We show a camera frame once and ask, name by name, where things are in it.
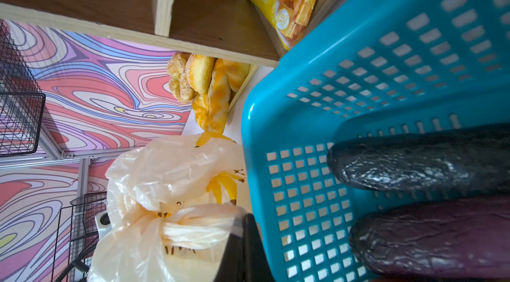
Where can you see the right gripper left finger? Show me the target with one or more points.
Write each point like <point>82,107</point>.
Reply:
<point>232,263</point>

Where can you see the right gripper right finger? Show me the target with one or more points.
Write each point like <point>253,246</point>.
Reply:
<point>255,263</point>

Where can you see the translucent beige plastic bag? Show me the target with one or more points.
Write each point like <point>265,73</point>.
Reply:
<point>172,206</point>

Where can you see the striped croissant bread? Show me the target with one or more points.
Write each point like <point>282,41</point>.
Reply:
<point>211,109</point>

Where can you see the yellow bread tray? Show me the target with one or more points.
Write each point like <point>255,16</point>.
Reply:
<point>253,69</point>

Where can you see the oval bread bun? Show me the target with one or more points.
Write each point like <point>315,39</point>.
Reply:
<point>199,72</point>

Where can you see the sugared bread roll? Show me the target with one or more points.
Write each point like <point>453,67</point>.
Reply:
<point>179,84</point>

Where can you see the purple toy eggplant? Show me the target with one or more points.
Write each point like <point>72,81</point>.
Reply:
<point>465,238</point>

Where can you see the dark toy eggplant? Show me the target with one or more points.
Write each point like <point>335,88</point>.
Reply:
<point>462,159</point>

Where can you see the wooden shelf unit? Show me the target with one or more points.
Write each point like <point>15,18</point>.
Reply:
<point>231,29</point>

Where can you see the teal plastic basket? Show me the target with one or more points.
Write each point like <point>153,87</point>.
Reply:
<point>373,68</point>

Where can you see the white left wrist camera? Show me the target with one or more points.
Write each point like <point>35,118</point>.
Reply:
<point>103,224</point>

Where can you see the black wire basket left wall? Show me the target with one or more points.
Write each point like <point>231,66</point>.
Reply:
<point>77,237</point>

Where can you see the black wire basket wall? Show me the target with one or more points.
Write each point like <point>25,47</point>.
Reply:
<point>77,237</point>
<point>22,101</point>

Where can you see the black wire basket back wall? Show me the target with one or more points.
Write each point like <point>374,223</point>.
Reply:
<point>22,101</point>

